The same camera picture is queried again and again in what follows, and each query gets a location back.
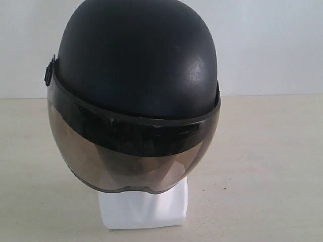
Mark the white mannequin head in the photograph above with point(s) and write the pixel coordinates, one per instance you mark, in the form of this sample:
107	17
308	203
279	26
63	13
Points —
141	210

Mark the black helmet with tinted visor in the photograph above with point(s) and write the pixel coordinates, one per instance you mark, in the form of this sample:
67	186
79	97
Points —
133	97

